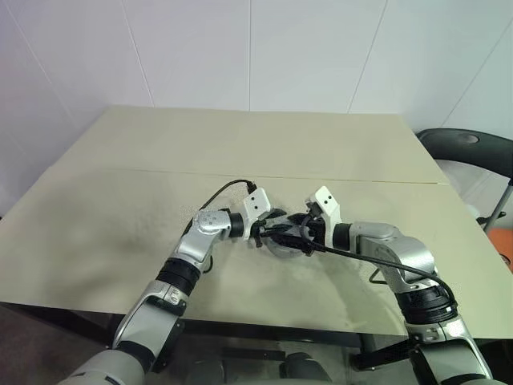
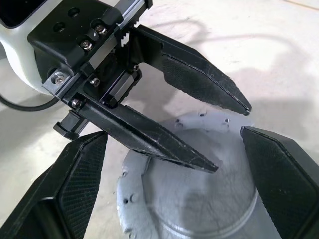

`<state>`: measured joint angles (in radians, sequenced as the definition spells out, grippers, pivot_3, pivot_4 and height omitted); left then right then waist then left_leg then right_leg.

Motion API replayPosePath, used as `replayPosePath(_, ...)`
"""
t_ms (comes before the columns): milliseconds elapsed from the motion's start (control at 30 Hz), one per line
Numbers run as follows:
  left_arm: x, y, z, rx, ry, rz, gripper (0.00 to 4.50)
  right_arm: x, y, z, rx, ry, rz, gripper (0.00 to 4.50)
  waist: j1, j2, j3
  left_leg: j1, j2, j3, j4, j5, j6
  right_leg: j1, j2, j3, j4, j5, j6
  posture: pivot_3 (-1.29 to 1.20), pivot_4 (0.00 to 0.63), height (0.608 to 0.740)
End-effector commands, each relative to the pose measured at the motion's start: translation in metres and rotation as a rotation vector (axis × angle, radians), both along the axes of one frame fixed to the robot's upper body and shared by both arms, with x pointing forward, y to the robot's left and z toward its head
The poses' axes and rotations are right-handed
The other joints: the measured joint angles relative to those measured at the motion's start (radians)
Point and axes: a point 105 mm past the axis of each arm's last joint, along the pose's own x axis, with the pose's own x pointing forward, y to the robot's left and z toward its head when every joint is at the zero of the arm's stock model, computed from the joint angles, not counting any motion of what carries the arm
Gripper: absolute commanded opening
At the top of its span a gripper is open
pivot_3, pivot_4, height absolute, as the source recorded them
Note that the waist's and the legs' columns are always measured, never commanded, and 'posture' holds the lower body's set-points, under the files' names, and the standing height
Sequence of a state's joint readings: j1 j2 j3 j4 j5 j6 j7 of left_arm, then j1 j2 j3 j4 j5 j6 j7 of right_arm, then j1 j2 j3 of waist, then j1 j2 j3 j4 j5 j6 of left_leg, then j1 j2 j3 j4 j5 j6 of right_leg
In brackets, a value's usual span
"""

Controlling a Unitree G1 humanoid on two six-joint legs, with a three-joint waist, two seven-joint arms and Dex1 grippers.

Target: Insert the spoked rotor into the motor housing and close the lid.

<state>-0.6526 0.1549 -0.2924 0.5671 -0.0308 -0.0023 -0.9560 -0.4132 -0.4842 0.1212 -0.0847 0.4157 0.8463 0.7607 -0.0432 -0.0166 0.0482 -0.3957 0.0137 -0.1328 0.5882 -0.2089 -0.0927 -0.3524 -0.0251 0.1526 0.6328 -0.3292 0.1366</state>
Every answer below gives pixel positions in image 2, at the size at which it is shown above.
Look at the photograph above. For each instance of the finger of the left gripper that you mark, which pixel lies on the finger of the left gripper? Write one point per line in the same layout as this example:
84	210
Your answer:
199	74
149	139

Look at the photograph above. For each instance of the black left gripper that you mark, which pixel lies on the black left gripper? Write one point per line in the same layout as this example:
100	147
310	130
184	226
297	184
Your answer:
62	42

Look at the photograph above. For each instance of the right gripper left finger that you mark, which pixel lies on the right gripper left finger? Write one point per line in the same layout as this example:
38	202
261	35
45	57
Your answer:
62	186

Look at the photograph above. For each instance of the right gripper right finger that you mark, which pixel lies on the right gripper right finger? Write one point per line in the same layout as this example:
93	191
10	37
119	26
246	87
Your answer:
286	186

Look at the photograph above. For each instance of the round silver rotor disc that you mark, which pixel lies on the round silver rotor disc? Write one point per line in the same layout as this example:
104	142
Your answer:
194	122

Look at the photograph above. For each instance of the grey motor stator base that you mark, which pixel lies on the grey motor stator base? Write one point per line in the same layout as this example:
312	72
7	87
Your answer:
199	199

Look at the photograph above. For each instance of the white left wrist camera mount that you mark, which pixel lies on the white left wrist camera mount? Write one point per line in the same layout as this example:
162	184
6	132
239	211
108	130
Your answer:
22	54

